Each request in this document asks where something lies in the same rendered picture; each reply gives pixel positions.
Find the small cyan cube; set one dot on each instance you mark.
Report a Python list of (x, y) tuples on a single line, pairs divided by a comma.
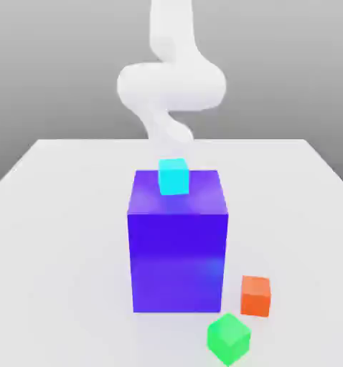
[(173, 179)]

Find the small green cube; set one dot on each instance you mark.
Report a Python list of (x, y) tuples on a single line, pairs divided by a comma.
[(228, 339)]

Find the small orange cube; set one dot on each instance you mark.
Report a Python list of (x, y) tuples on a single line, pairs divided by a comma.
[(255, 298)]

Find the large purple box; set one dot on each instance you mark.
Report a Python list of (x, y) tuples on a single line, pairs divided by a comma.
[(177, 258)]

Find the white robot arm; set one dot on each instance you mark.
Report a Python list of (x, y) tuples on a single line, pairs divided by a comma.
[(171, 83)]

